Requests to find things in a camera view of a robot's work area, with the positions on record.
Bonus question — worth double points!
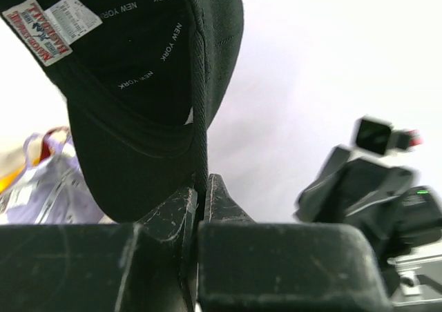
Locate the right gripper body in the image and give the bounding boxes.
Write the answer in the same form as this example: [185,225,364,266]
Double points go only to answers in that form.
[294,146,415,243]

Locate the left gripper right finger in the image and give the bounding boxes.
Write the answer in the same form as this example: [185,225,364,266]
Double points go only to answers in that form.
[198,174,392,311]

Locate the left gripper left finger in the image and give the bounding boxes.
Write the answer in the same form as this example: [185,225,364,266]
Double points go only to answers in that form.
[1,188,197,311]

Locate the purple baseball cap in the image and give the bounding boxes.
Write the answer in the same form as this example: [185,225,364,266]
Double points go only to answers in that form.
[1,133,106,225]

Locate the black baseball cap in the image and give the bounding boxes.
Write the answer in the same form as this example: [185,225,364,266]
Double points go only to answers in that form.
[1,0,244,222]

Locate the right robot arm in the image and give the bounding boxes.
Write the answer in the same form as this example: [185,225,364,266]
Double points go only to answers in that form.
[294,146,441,311]

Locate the red baseball cap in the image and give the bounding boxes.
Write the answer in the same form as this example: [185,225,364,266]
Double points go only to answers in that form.
[37,126,70,164]

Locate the yellow plastic tray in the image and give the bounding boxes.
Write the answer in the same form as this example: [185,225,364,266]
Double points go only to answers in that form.
[0,170,22,193]

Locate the white baseball cap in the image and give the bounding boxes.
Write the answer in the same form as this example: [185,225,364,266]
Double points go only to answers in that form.
[1,142,41,177]

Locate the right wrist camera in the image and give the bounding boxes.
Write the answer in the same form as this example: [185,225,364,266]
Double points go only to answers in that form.
[352,116,423,157]

